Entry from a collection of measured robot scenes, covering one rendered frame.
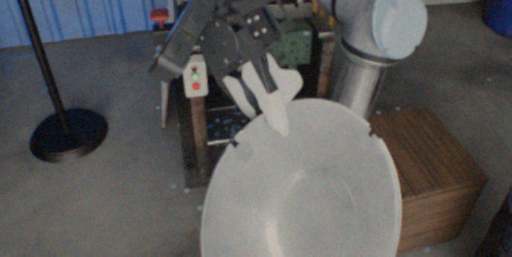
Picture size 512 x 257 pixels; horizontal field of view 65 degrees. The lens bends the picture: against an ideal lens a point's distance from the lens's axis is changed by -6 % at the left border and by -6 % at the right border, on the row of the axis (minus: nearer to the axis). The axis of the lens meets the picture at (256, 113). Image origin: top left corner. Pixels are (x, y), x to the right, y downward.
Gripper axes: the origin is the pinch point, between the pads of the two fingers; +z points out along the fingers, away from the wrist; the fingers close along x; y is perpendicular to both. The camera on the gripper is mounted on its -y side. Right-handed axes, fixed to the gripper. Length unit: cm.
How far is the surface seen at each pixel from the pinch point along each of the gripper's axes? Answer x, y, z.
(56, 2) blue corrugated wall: 223, 55, -113
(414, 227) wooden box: 61, 72, 64
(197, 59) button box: 83, 43, -22
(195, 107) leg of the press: 101, 43, -9
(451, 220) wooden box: 57, 86, 71
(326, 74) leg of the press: 77, 84, 4
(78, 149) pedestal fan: 165, 12, -20
